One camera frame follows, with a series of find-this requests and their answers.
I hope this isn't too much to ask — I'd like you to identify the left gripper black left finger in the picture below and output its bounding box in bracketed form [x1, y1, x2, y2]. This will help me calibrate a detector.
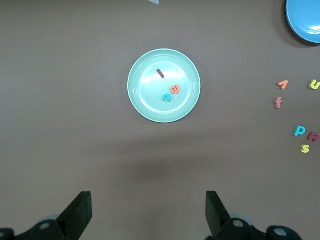
[0, 191, 93, 240]

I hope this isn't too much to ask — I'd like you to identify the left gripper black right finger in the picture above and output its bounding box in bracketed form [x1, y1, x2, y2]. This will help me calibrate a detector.
[206, 191, 303, 240]

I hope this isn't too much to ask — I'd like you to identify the teal letter p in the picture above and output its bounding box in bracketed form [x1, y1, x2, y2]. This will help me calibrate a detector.
[293, 124, 307, 137]

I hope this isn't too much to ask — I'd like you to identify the brown table cover sheet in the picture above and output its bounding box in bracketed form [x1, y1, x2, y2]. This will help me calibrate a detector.
[0, 0, 320, 240]

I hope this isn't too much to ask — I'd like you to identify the maroon letter w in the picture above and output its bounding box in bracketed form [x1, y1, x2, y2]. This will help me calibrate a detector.
[306, 131, 320, 143]

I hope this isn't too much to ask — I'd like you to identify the pale green plate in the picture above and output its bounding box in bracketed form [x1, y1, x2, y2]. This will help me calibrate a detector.
[127, 48, 202, 124]

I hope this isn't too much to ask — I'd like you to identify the blue plate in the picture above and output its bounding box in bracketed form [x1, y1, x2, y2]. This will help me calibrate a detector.
[285, 0, 320, 45]

